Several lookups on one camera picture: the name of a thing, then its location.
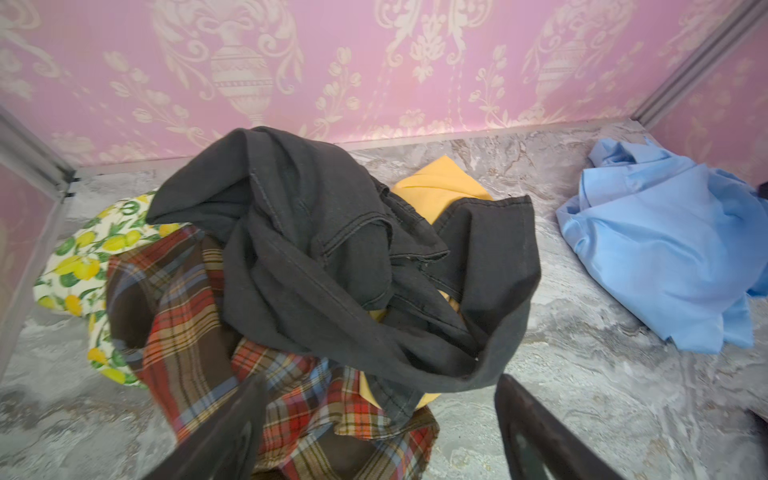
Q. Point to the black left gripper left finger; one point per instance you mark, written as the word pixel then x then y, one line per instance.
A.
pixel 226 446

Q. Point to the grey aluminium corner post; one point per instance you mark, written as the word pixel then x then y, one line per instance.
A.
pixel 35 186
pixel 716 46

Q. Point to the red brown plaid cloth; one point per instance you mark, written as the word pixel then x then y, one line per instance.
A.
pixel 163 303

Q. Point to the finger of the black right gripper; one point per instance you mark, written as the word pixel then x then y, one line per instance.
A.
pixel 763 191

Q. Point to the grey aluminium right corner post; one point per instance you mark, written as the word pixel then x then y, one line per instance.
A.
pixel 716 46

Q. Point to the dark grey cloth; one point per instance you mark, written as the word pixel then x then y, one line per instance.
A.
pixel 322 259

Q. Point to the light blue cloth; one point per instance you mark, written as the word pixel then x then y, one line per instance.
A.
pixel 681 245

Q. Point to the yellow cloth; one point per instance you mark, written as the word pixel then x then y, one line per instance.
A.
pixel 430 191

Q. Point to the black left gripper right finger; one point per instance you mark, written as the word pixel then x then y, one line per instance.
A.
pixel 536 444

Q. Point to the lemon print white cloth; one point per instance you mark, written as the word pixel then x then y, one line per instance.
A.
pixel 73 280

